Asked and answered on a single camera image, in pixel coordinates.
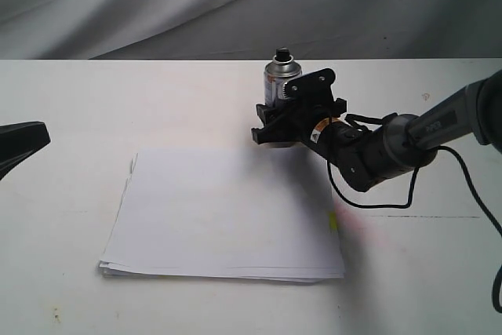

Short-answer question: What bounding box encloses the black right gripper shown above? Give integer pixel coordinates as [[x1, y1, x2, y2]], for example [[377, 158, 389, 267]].
[[251, 68, 347, 153]]

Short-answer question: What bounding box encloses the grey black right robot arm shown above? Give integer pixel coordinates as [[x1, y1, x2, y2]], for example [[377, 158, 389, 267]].
[[251, 68, 501, 192]]

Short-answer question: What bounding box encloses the silver spray paint can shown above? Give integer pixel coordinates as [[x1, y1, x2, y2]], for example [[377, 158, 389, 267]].
[[264, 47, 303, 107]]

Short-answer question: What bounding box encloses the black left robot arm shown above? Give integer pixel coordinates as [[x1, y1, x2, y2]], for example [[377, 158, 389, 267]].
[[0, 122, 51, 180]]

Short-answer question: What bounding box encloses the white paper stack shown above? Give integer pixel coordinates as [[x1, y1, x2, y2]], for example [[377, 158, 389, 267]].
[[100, 147, 345, 282]]

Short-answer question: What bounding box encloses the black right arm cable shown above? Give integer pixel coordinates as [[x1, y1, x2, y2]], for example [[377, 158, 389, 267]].
[[326, 113, 502, 312]]

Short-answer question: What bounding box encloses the grey backdrop cloth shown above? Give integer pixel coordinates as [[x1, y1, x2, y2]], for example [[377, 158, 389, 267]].
[[1, 0, 501, 60]]

